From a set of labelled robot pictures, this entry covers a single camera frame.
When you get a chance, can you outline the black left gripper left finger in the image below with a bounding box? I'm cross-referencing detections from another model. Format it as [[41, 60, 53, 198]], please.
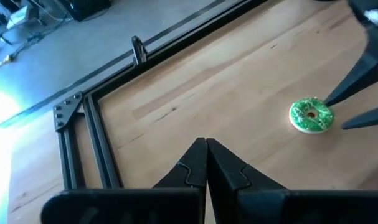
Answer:
[[152, 137, 208, 190]]

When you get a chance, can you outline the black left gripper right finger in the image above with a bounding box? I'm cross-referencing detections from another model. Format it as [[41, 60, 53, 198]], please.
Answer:
[[206, 138, 286, 224]]

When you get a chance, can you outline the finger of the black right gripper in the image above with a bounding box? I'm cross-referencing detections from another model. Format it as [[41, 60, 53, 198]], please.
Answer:
[[341, 103, 378, 131], [323, 27, 378, 108]]

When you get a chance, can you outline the green sprinkled donut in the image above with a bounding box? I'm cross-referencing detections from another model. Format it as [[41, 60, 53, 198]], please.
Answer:
[[288, 96, 336, 135]]

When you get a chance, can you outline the black metal clamp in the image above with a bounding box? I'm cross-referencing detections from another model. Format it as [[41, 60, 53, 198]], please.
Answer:
[[131, 35, 148, 67]]

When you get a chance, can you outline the black box on floor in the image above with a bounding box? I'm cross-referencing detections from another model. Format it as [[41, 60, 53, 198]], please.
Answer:
[[58, 0, 113, 22]]

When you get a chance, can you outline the white floor device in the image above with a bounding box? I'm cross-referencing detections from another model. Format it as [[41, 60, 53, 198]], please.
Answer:
[[6, 5, 32, 30]]

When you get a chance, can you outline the short black frame rail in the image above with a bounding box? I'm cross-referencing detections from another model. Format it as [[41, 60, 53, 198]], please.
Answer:
[[55, 128, 85, 191], [83, 93, 124, 190]]

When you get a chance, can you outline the long black frame rail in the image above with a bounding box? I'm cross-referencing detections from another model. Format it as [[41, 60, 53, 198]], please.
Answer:
[[82, 0, 268, 104]]

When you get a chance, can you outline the black corner bracket plate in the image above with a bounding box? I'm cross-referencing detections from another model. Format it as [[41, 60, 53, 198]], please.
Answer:
[[52, 91, 85, 133]]

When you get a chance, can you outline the dark floor cable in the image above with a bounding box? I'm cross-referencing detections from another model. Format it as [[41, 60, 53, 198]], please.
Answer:
[[0, 15, 74, 76]]

